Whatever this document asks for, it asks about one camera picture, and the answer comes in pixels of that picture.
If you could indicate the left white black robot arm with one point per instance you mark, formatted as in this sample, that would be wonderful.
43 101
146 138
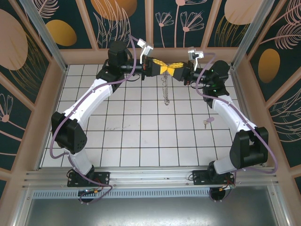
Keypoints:
94 99

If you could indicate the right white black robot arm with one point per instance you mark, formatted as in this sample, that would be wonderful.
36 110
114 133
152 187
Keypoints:
247 146

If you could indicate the grey metal sheet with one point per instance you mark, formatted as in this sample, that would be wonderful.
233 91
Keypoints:
152 212

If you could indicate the aluminium side rail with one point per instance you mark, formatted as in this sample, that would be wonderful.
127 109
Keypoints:
235 82

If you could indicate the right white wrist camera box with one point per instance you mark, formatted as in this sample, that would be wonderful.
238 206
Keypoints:
195 54

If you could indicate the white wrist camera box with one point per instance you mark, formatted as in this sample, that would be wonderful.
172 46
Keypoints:
195 54
146 48

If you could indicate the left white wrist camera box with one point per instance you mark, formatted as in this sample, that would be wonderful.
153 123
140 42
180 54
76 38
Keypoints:
146 48

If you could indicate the aluminium corner post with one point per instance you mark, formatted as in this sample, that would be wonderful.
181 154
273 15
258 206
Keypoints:
255 30
41 30

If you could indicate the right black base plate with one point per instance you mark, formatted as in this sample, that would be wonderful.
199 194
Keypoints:
202 177

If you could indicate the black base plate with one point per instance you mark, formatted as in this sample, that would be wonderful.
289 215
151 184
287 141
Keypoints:
202 177
101 179

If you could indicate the aluminium mounting rail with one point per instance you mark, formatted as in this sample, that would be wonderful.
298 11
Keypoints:
152 175

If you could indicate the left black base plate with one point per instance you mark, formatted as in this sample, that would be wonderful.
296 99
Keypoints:
101 179

